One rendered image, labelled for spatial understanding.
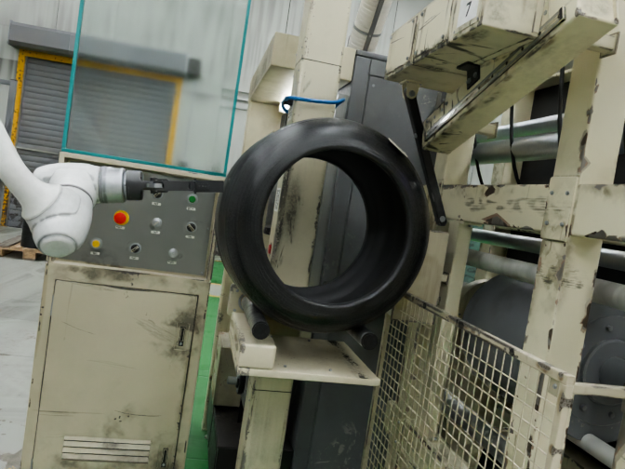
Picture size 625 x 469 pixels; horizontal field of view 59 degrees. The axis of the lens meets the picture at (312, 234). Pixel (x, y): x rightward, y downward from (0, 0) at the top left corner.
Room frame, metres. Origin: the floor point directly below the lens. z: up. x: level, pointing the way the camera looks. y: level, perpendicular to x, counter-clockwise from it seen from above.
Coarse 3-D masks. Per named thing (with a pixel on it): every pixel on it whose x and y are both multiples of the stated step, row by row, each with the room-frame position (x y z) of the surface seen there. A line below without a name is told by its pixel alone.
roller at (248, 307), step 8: (248, 304) 1.53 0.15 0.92; (248, 312) 1.46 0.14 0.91; (256, 312) 1.43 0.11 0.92; (248, 320) 1.41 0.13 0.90; (256, 320) 1.35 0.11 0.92; (264, 320) 1.35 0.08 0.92; (256, 328) 1.32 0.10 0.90; (264, 328) 1.33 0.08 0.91; (256, 336) 1.32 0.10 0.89; (264, 336) 1.33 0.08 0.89
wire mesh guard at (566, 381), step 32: (384, 320) 1.81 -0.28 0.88; (416, 320) 1.59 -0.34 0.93; (448, 320) 1.38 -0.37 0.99; (384, 352) 1.78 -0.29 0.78; (480, 352) 1.23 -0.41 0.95; (512, 352) 1.10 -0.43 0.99; (416, 384) 1.52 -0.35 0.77; (448, 384) 1.34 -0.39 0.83; (416, 416) 1.49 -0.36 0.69; (544, 416) 0.99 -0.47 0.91; (384, 448) 1.66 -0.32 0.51; (448, 448) 1.29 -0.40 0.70; (480, 448) 1.17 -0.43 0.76
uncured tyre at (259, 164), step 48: (288, 144) 1.33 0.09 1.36; (336, 144) 1.36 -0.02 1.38; (384, 144) 1.41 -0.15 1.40; (240, 192) 1.32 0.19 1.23; (384, 192) 1.67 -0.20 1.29; (240, 240) 1.31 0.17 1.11; (384, 240) 1.68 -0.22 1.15; (240, 288) 1.38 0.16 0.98; (288, 288) 1.33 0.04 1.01; (336, 288) 1.65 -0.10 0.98; (384, 288) 1.40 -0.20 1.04
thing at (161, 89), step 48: (96, 0) 1.86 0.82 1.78; (144, 0) 1.89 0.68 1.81; (192, 0) 1.92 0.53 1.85; (240, 0) 1.96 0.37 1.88; (96, 48) 1.86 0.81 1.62; (144, 48) 1.90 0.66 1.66; (192, 48) 1.93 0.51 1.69; (240, 48) 1.96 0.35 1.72; (96, 96) 1.87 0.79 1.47; (144, 96) 1.90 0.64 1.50; (192, 96) 1.93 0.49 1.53; (96, 144) 1.87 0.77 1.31; (144, 144) 1.90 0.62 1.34; (192, 144) 1.94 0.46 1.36
